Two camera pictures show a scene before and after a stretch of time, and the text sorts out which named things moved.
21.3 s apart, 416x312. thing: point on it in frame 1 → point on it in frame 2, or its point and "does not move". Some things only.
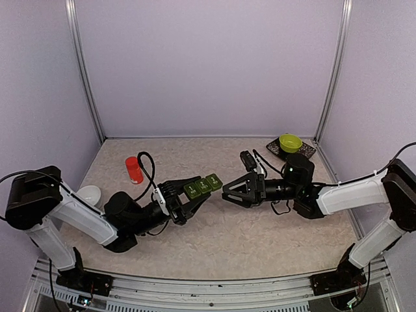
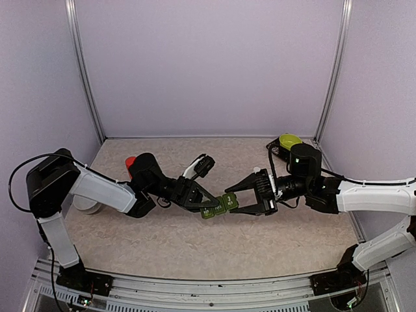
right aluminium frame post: (342, 44) does not move
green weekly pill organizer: (204, 186) → (228, 201)
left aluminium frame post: (76, 35) does not move
